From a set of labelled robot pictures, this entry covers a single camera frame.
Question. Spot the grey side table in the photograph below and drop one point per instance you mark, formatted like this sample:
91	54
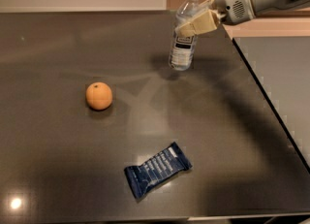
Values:
281	66

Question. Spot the dark blue snack wrapper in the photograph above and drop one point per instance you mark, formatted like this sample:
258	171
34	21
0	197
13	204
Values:
156	170

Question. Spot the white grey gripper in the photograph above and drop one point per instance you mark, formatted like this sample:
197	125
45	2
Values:
232	4

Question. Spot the clear plastic water bottle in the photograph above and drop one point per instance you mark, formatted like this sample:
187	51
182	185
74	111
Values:
182	48

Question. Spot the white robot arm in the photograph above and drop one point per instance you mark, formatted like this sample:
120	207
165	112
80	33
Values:
264	6

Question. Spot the orange fruit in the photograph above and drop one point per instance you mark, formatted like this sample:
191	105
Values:
98	96

